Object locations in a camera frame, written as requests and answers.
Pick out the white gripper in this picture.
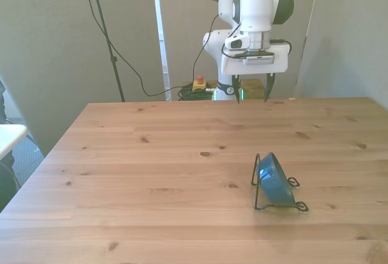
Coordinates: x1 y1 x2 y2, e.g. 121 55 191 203
220 42 289 105

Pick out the blue bowl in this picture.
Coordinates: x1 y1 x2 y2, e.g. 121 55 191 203
255 152 296 208

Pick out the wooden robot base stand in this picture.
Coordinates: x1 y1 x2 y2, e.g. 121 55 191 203
238 79 265 100

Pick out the yellow emergency stop box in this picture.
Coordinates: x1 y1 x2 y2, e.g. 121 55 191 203
192 75 208 92

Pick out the white side table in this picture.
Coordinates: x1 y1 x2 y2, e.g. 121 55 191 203
0 124 28 161

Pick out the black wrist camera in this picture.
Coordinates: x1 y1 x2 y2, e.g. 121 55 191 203
233 50 276 61

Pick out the coiled dark cable bundle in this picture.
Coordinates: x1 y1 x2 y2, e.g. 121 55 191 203
176 84 216 101

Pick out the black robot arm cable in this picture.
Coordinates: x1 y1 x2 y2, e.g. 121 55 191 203
192 0 243 83

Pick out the black wire dish rack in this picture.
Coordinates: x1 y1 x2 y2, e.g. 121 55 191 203
250 154 310 214

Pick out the black camera stand cable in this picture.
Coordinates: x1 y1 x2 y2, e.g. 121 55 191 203
77 0 195 97

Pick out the black camera stand pole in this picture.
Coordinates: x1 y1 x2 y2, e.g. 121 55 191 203
86 0 126 103

